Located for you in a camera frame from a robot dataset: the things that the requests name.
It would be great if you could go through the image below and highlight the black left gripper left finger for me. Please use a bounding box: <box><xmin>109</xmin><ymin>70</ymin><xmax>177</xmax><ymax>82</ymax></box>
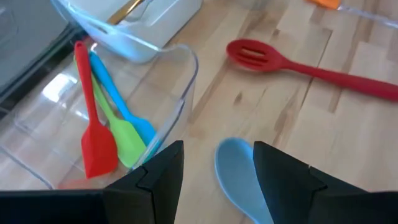
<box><xmin>0</xmin><ymin>140</ymin><xmax>185</xmax><ymax>224</ymax></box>

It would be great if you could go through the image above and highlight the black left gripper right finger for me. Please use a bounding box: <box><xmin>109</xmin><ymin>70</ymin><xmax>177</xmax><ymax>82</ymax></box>
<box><xmin>253</xmin><ymin>141</ymin><xmax>398</xmax><ymax>224</ymax></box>

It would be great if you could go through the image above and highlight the green silicone spatula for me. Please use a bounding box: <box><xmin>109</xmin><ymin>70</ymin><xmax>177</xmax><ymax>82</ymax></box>
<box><xmin>73</xmin><ymin>55</ymin><xmax>147</xmax><ymax>169</ymax></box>

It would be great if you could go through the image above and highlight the red silicone spatula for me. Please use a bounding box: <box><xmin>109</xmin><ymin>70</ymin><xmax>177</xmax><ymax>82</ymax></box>
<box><xmin>73</xmin><ymin>40</ymin><xmax>119</xmax><ymax>180</ymax></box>

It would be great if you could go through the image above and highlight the blue silicone spatula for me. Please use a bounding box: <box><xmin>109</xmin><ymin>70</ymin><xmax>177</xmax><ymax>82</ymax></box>
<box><xmin>89</xmin><ymin>51</ymin><xmax>162</xmax><ymax>159</ymax></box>

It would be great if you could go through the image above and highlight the grey silicone spoon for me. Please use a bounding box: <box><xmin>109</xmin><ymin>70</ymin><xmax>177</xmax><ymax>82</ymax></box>
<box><xmin>214</xmin><ymin>137</ymin><xmax>274</xmax><ymax>224</ymax></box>

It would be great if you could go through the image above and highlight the red slotted silicone spoon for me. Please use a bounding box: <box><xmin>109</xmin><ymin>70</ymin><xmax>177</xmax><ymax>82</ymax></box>
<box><xmin>226</xmin><ymin>38</ymin><xmax>398</xmax><ymax>103</ymax></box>

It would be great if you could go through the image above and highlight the orange spatula with clear handle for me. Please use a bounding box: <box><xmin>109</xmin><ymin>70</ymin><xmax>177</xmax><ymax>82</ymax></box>
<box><xmin>306</xmin><ymin>0</ymin><xmax>398</xmax><ymax>30</ymax></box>

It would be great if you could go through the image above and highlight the clear plastic bin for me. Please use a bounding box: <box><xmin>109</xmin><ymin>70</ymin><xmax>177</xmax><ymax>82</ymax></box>
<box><xmin>0</xmin><ymin>37</ymin><xmax>200</xmax><ymax>190</ymax></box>

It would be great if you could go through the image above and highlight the white plastic tray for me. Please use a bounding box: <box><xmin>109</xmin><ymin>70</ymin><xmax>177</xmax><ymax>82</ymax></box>
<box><xmin>49</xmin><ymin>0</ymin><xmax>203</xmax><ymax>64</ymax></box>

